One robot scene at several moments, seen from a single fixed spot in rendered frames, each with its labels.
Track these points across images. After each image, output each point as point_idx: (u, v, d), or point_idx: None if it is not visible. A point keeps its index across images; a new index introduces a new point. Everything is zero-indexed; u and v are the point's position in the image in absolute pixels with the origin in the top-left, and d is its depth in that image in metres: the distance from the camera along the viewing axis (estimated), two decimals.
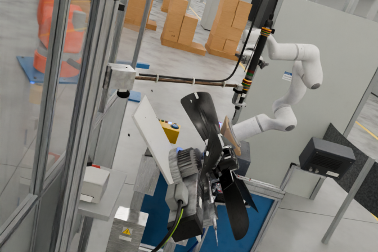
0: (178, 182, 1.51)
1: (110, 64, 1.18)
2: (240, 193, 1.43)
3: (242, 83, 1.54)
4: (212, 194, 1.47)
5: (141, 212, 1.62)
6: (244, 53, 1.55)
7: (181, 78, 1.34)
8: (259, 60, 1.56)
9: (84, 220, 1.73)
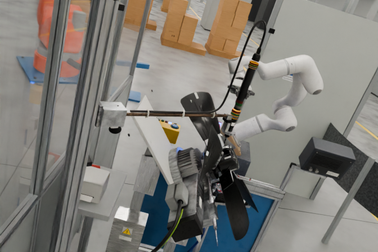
0: (178, 182, 1.51)
1: (102, 103, 1.24)
2: (240, 193, 1.43)
3: (231, 113, 1.60)
4: (212, 194, 1.47)
5: (141, 212, 1.62)
6: (234, 84, 1.61)
7: (171, 112, 1.40)
8: None
9: (84, 220, 1.73)
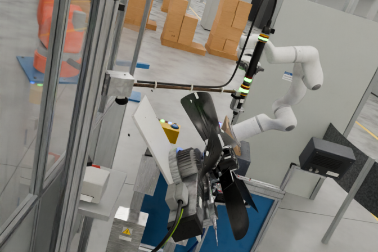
0: (178, 182, 1.51)
1: (108, 71, 1.19)
2: (240, 193, 1.43)
3: (239, 89, 1.55)
4: (212, 194, 1.47)
5: (141, 212, 1.62)
6: (242, 59, 1.56)
7: (180, 84, 1.35)
8: None
9: (84, 220, 1.73)
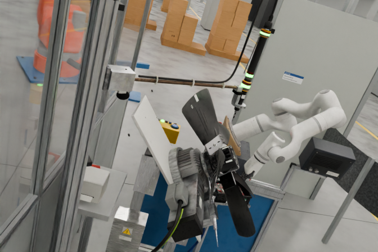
0: (178, 182, 1.51)
1: (109, 66, 1.18)
2: (224, 154, 1.40)
3: (241, 84, 1.54)
4: (212, 194, 1.47)
5: (141, 212, 1.62)
6: (252, 177, 1.79)
7: (181, 80, 1.34)
8: None
9: (84, 220, 1.73)
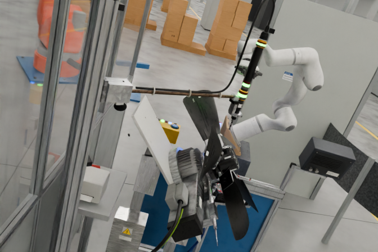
0: (178, 182, 1.51)
1: (107, 78, 1.20)
2: (220, 141, 1.42)
3: (238, 94, 1.56)
4: (212, 194, 1.47)
5: (141, 212, 1.62)
6: (241, 64, 1.57)
7: (178, 90, 1.36)
8: None
9: (84, 220, 1.73)
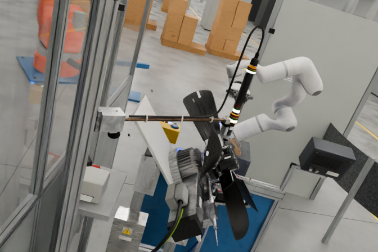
0: (178, 182, 1.51)
1: (101, 108, 1.25)
2: (220, 141, 1.42)
3: (229, 117, 1.60)
4: (212, 194, 1.47)
5: (141, 212, 1.62)
6: (232, 88, 1.62)
7: (170, 117, 1.41)
8: None
9: (84, 220, 1.73)
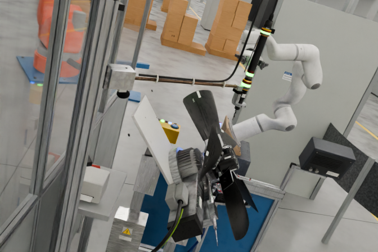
0: (178, 182, 1.51)
1: (110, 64, 1.18)
2: (220, 141, 1.42)
3: (242, 84, 1.54)
4: (212, 194, 1.47)
5: (141, 212, 1.62)
6: (244, 54, 1.55)
7: (181, 79, 1.34)
8: (259, 61, 1.56)
9: (84, 220, 1.73)
